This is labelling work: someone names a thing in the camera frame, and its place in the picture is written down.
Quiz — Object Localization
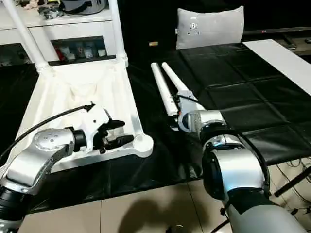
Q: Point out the white plastic table leg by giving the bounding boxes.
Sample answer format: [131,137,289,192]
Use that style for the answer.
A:
[3,0,49,71]
[150,62,179,117]
[161,62,199,107]
[108,0,129,66]

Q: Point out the white plastic table top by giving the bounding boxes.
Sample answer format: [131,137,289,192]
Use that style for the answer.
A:
[0,57,154,180]

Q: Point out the black work mat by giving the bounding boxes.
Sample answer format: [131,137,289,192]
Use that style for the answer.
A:
[0,42,311,214]

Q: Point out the black box with yellow label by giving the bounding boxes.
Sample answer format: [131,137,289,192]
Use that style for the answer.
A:
[118,0,179,61]

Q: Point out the white cabinet with glass doors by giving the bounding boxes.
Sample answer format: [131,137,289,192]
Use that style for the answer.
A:
[0,4,116,66]

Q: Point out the grey cushion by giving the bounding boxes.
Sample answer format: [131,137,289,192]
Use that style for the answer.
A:
[175,6,245,50]

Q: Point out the grey rounded device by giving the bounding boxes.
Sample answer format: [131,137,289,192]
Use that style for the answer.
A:
[62,0,105,15]

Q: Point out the white flat board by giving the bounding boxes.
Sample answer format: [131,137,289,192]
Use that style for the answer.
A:
[242,38,311,97]

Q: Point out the dark tangled small object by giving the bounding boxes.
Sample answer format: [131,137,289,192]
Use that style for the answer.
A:
[37,6,64,20]

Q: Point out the black tripod leg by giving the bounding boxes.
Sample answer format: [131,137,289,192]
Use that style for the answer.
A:
[274,167,311,197]

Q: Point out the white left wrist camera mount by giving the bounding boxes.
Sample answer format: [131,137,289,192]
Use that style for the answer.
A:
[80,101,111,153]

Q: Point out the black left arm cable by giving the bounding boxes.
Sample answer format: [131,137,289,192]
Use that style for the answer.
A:
[0,103,95,158]

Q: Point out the thin floor cables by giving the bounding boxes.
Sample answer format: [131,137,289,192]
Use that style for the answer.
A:
[276,157,311,214]

